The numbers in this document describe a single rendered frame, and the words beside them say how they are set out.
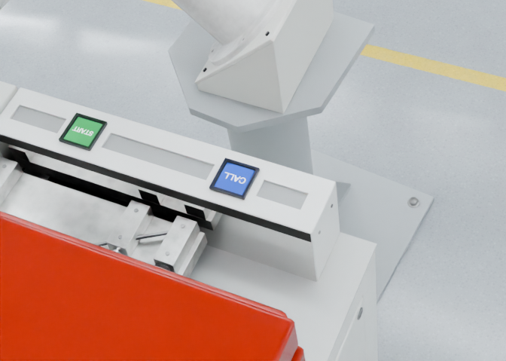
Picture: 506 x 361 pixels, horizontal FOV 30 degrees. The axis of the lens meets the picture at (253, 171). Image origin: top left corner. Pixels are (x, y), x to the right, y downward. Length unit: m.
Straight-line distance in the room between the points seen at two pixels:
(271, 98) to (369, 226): 0.89
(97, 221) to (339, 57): 0.53
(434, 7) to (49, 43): 1.18
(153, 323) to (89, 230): 1.17
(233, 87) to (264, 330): 1.34
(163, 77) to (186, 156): 1.41
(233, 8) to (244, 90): 0.14
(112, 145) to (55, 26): 1.63
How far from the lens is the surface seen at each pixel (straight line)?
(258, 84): 1.58
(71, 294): 0.32
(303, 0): 1.57
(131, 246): 1.42
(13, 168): 1.55
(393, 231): 2.42
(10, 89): 1.58
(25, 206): 1.54
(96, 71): 2.89
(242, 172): 1.38
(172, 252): 1.39
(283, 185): 1.36
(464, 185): 2.52
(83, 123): 1.49
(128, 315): 0.31
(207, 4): 1.57
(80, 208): 1.50
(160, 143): 1.44
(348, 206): 2.46
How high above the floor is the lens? 2.08
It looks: 54 degrees down
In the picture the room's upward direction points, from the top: 12 degrees counter-clockwise
